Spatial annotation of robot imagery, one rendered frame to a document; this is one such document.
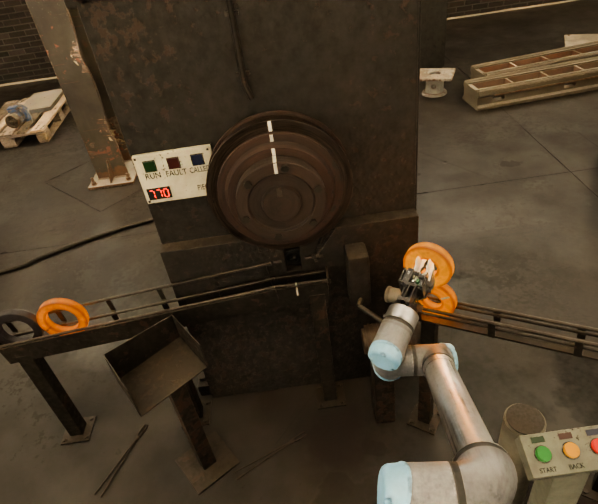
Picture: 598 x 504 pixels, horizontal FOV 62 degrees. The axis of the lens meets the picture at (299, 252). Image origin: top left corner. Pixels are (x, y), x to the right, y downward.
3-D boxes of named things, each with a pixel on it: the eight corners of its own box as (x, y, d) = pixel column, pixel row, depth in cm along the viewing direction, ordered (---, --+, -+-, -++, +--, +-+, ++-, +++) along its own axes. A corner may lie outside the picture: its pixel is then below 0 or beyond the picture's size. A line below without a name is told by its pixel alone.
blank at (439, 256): (403, 238, 155) (399, 244, 153) (453, 244, 147) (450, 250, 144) (408, 278, 163) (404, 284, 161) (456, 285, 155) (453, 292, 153)
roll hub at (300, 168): (245, 238, 165) (227, 162, 148) (328, 226, 165) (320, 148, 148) (244, 248, 161) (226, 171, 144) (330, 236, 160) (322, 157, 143)
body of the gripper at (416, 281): (430, 270, 142) (415, 305, 136) (432, 287, 148) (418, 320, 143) (404, 264, 145) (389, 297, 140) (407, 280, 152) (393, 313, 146)
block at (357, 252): (347, 290, 200) (342, 242, 186) (366, 287, 200) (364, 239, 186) (351, 308, 192) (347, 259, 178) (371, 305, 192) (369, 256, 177)
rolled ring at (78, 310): (86, 341, 197) (88, 335, 199) (88, 307, 186) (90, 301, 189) (36, 334, 193) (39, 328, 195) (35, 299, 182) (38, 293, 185)
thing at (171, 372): (163, 468, 210) (102, 354, 166) (216, 429, 221) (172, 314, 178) (187, 504, 196) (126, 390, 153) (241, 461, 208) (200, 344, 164)
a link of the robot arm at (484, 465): (540, 488, 82) (451, 333, 148) (462, 489, 83) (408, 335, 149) (539, 547, 85) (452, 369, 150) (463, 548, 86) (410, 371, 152)
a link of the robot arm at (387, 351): (365, 363, 140) (365, 349, 132) (382, 326, 146) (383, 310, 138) (397, 376, 137) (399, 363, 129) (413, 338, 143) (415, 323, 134)
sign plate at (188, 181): (148, 201, 176) (132, 154, 165) (221, 190, 175) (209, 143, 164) (147, 204, 174) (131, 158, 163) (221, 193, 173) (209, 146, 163)
